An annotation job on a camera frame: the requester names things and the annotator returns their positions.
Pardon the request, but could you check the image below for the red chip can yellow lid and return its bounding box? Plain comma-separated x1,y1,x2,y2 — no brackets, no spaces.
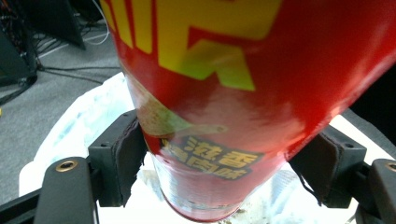
99,0,396,223

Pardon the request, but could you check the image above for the white cable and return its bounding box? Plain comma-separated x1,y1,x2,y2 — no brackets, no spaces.
83,0,110,47

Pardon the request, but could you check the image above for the black floor cable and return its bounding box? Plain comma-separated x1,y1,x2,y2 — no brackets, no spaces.
36,64,121,86

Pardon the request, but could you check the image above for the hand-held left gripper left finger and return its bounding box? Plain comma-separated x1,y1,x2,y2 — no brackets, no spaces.
88,109,148,208

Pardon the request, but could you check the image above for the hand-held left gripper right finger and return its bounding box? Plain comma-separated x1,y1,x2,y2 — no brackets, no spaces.
289,124,368,209

